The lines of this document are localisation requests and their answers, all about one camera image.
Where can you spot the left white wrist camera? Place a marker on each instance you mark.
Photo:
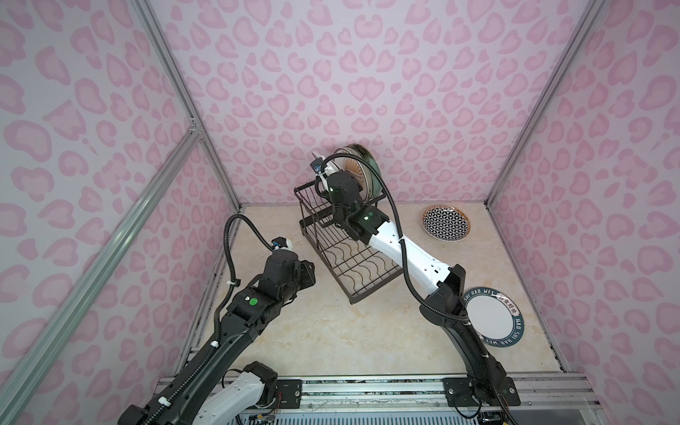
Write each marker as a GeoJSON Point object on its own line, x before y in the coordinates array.
{"type": "Point", "coordinates": [282, 243]}

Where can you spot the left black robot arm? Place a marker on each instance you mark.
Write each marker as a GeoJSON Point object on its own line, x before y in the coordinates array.
{"type": "Point", "coordinates": [246, 317]}

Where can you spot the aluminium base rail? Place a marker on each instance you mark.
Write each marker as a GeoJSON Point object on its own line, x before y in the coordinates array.
{"type": "Point", "coordinates": [532, 398]}

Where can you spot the right aluminium corner post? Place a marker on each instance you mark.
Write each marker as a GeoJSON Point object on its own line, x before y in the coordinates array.
{"type": "Point", "coordinates": [587, 24]}

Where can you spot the large orange sunburst plate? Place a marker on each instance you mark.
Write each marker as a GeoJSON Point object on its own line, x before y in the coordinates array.
{"type": "Point", "coordinates": [358, 171]}

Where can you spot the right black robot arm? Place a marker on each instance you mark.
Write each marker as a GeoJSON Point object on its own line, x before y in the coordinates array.
{"type": "Point", "coordinates": [436, 286]}

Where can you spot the navy geometric pattern plate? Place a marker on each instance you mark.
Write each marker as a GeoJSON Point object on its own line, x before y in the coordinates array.
{"type": "Point", "coordinates": [446, 223]}

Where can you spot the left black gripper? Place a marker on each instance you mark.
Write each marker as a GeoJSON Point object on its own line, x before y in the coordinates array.
{"type": "Point", "coordinates": [306, 274]}

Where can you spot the white plate dark lettered rim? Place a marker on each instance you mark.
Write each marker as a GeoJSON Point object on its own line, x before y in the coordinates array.
{"type": "Point", "coordinates": [497, 319]}

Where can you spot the left aluminium wall frame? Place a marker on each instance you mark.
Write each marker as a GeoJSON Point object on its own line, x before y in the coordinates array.
{"type": "Point", "coordinates": [112, 203]}

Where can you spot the black wire dish rack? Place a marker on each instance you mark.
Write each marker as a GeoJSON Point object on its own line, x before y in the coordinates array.
{"type": "Point", "coordinates": [358, 269]}

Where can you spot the teal plate with flower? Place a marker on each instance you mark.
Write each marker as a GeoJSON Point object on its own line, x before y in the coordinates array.
{"type": "Point", "coordinates": [367, 156]}

